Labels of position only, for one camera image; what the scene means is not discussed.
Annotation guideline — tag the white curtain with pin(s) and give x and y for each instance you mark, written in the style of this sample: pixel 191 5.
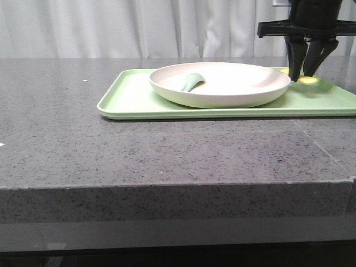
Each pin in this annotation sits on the white curtain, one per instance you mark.
pixel 138 29

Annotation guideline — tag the yellow plastic fork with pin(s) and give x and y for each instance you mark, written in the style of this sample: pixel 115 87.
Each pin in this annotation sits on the yellow plastic fork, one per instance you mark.
pixel 306 80

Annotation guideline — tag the light green tray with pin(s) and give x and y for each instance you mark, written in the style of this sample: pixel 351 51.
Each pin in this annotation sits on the light green tray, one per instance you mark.
pixel 131 97

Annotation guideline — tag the sage green spoon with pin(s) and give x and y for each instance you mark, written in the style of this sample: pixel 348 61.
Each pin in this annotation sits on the sage green spoon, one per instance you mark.
pixel 192 80

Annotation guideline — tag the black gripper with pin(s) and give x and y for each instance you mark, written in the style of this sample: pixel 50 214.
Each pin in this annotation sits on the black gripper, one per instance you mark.
pixel 316 18

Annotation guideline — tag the beige round plate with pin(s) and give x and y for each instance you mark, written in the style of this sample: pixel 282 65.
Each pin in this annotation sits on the beige round plate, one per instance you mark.
pixel 225 85

